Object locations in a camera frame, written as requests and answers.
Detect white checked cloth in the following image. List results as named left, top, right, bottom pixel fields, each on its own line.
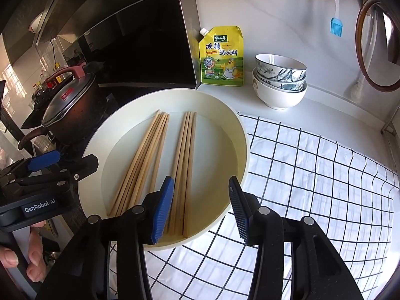
left=142, top=111, right=400, bottom=300

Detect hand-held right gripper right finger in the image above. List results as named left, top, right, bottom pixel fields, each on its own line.
left=228, top=176, right=365, bottom=300

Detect person's left hand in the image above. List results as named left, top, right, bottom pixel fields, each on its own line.
left=0, top=220, right=47, bottom=283

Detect blue silicone brush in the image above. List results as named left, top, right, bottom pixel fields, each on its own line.
left=330, top=0, right=343, bottom=37

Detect dark red cooking pot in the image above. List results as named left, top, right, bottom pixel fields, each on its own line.
left=17, top=73, right=101, bottom=151

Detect cream round basin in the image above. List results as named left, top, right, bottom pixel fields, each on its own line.
left=74, top=88, right=251, bottom=251

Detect plain white bowl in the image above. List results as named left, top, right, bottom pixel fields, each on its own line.
left=252, top=69, right=308, bottom=111

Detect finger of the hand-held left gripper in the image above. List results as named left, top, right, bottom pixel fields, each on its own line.
left=0, top=150, right=61, bottom=183
left=9, top=154, right=99, bottom=196

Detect yellow seasoning pouch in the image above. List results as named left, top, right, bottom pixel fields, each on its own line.
left=199, top=26, right=244, bottom=86

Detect white dish brush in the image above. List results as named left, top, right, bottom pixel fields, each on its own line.
left=349, top=4, right=376, bottom=98

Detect black range hood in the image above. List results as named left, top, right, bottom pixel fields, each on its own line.
left=0, top=0, right=201, bottom=90

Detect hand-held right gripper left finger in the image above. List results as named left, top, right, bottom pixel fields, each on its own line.
left=40, top=176, right=175, bottom=300

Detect blue patterned bowl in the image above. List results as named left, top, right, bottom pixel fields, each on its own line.
left=254, top=53, right=307, bottom=80
left=254, top=69, right=307, bottom=92

